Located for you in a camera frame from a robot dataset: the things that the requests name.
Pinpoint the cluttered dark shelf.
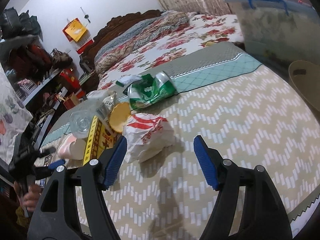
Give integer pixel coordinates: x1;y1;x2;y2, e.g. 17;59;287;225
1;8;85;152

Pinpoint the yellow wall calendar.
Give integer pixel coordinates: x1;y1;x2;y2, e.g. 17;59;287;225
62;18;87;42

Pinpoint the clear storage bin blue lid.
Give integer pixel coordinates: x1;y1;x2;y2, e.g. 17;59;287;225
225;0;319;64

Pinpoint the orange round snack piece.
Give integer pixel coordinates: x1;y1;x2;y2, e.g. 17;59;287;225
108;102;131;133

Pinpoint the dark wooden headboard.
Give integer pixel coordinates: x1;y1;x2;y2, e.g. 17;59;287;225
79;9;163;73

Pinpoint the yellow cardboard box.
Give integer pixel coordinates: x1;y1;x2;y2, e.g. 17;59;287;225
82;115;118;166

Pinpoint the pink white cosmetic tube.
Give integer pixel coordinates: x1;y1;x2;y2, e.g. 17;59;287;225
57;133;86;160

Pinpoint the floral bed sheet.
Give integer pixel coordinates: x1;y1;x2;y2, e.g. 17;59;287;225
98;14;244;90

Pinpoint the clear plastic bottle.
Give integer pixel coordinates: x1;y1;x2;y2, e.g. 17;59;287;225
69;90;117;139

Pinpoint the beige zigzag patterned blanket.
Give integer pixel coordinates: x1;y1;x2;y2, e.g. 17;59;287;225
104;66;319;239

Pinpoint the person's left hand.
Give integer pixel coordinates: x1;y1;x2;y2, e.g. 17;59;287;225
14;181;42;212

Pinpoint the beige round trash bin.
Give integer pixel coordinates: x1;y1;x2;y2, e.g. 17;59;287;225
289;61;319;114

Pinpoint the folded patchwork quilt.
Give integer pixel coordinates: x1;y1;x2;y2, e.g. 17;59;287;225
94;11;189;75

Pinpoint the white red wrapper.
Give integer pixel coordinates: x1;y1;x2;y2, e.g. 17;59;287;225
123;113;175;163

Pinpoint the crushed green can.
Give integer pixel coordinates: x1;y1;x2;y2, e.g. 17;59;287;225
116;71;177;110

